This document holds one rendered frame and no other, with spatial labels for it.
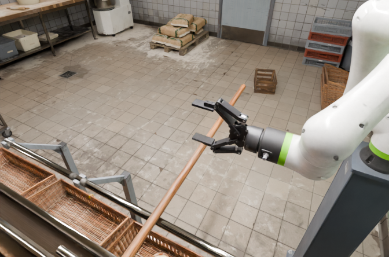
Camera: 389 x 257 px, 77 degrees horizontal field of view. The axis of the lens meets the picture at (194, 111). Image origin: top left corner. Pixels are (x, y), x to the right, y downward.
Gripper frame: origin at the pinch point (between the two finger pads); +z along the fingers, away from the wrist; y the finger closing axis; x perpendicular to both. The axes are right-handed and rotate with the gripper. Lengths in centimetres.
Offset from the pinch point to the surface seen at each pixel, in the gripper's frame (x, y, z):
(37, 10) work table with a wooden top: 216, 63, 418
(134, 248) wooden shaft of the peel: -31.3, 28.5, 5.0
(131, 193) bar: 2, 68, 41
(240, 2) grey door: 462, 69, 134
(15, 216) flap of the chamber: -44, 9, 28
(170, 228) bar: -19.8, 31.9, -0.3
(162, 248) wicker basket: -7, 90, 17
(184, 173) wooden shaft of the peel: 0.0, 28.6, 5.4
